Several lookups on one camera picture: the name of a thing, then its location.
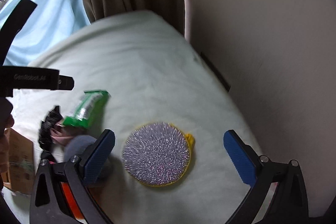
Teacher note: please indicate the pale green bed sheet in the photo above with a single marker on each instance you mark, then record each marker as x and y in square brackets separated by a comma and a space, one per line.
[152, 75]

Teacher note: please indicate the black patterned fabric piece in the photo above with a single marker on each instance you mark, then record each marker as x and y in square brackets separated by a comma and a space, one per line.
[51, 119]

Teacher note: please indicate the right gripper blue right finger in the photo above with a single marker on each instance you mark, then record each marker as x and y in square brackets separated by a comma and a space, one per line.
[289, 201]

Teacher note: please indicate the light blue sheer curtain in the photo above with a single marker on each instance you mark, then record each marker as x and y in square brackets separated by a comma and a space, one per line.
[50, 23]

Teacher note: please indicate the pink perforated fabric piece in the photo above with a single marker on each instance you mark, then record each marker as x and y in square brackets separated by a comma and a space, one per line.
[62, 134]

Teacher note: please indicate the green snack packet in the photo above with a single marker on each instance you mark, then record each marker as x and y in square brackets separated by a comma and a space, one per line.
[89, 107]

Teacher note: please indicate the person's left hand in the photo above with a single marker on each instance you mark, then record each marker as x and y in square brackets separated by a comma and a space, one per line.
[7, 121]

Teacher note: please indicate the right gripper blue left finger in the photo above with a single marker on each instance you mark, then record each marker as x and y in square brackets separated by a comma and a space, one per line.
[60, 188]

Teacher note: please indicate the brown cardboard box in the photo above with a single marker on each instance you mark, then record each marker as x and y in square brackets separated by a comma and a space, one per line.
[20, 174]

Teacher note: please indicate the dark bed frame edge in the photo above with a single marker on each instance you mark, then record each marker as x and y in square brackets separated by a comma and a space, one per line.
[216, 72]

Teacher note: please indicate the silver yellow round scrub pad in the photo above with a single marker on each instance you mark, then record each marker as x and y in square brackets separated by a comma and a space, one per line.
[158, 154]

